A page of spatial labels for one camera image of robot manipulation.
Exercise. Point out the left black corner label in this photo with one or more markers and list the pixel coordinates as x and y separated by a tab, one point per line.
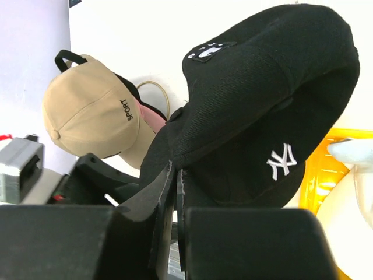
73	3

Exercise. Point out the beige baseball cap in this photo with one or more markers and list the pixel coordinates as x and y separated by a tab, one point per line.
87	109

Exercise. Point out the black NY baseball cap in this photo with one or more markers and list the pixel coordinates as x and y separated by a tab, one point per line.
262	96

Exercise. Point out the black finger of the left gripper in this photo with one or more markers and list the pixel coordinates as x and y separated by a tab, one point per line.
91	180

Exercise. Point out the white baseball cap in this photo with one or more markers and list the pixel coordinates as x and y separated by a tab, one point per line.
346	213

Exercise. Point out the pink baseball cap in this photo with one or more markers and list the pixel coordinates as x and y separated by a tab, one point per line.
152	116

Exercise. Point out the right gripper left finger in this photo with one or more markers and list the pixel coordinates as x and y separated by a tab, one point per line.
130	241

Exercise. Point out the yellow plastic tray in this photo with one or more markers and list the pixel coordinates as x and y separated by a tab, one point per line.
322	171

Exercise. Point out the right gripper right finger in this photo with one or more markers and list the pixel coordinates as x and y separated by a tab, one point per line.
248	243

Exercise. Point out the gold wire hat stand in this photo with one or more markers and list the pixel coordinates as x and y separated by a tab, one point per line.
155	95

